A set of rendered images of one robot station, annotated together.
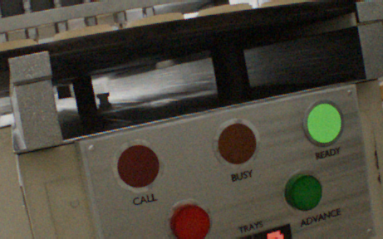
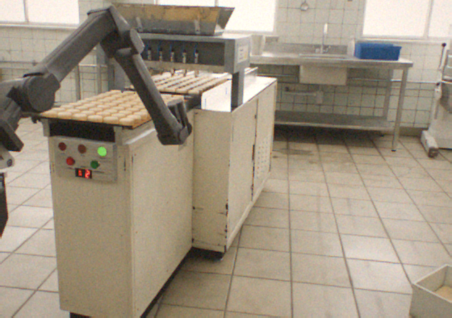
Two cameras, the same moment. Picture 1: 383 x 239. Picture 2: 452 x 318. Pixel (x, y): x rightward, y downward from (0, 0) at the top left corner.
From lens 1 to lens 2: 1.49 m
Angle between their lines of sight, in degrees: 35
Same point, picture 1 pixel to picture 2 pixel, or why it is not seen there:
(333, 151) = (104, 158)
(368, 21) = (118, 131)
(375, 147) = (125, 161)
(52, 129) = (48, 134)
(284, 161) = (92, 156)
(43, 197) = (50, 145)
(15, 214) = not seen: hidden behind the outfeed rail
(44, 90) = (47, 126)
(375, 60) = (118, 141)
